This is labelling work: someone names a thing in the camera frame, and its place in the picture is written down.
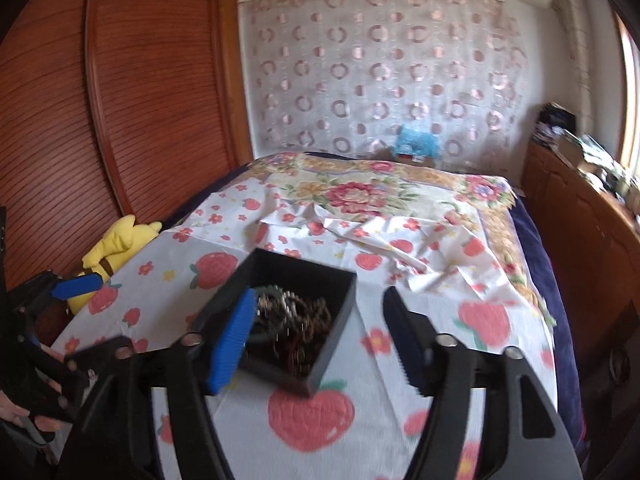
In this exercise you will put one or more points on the blue plastic bag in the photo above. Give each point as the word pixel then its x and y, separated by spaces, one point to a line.
pixel 416 141

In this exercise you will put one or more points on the dark blue bedspread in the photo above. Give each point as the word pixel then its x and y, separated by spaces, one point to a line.
pixel 550 280

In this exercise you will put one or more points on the person's left hand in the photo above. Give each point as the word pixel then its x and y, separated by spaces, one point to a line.
pixel 10 407

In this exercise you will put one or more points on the strawberry print bed sheet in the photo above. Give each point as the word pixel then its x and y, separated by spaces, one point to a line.
pixel 310 417

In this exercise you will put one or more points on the floral blanket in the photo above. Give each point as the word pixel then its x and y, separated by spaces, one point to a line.
pixel 350 195

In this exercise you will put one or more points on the yellow plush toy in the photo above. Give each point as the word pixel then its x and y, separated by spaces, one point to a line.
pixel 117 245

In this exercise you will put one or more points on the wooden cabinet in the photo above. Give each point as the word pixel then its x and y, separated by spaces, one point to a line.
pixel 580 240

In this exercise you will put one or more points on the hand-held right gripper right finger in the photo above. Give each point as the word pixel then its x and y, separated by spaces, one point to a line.
pixel 406 347

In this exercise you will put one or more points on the silver jewelry ornament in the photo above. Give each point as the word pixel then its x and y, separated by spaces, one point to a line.
pixel 277 306

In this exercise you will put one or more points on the cardboard box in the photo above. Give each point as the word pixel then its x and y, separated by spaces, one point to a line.
pixel 575 150

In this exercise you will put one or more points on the wooden wardrobe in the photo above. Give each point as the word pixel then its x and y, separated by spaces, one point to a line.
pixel 150 110

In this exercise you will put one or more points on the pale window curtain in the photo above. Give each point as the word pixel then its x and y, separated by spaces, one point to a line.
pixel 575 35

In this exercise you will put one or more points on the black jewelry box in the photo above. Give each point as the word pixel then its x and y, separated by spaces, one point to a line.
pixel 336 340

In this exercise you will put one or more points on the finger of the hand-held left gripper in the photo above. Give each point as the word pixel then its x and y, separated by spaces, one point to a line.
pixel 62 385
pixel 75 286

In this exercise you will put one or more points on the window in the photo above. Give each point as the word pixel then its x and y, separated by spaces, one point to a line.
pixel 631 95

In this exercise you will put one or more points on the circle pattern sheer curtain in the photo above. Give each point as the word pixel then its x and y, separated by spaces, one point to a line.
pixel 380 70

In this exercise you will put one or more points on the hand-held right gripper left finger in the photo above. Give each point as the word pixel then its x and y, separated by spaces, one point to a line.
pixel 232 340

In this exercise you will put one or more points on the green jade bangle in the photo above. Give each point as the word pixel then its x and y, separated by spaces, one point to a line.
pixel 261 334

